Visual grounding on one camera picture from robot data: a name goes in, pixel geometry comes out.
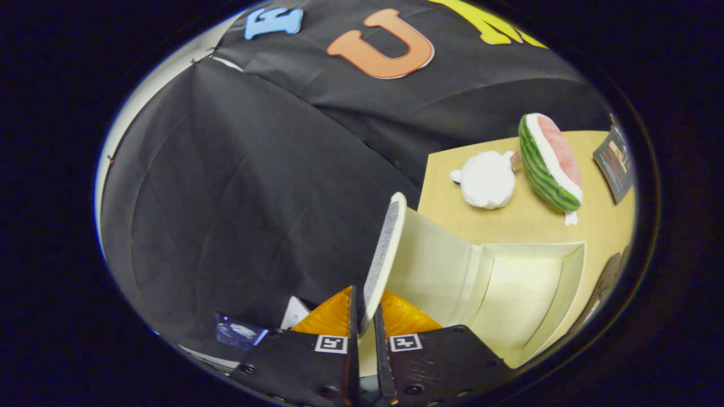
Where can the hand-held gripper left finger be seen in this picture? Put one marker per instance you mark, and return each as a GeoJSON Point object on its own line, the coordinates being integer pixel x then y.
{"type": "Point", "coordinates": [308, 367]}

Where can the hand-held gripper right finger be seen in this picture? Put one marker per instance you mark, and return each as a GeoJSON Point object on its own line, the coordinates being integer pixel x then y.
{"type": "Point", "coordinates": [441, 367]}

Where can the cream fabric storage box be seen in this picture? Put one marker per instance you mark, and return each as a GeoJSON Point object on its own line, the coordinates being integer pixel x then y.
{"type": "Point", "coordinates": [509, 294]}

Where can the white flat device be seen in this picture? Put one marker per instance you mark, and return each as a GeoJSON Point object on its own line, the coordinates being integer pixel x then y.
{"type": "Point", "coordinates": [295, 314]}

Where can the blue printed card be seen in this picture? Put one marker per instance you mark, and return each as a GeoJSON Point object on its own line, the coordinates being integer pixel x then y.
{"type": "Point", "coordinates": [240, 330]}

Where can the white plush toy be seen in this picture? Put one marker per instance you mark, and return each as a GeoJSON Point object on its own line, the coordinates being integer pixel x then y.
{"type": "Point", "coordinates": [487, 180]}

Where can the watermelon slice plush toy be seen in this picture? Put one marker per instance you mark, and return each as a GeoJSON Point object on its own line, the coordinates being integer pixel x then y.
{"type": "Point", "coordinates": [546, 167]}

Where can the black cover book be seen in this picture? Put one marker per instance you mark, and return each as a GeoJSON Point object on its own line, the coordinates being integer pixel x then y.
{"type": "Point", "coordinates": [616, 161]}

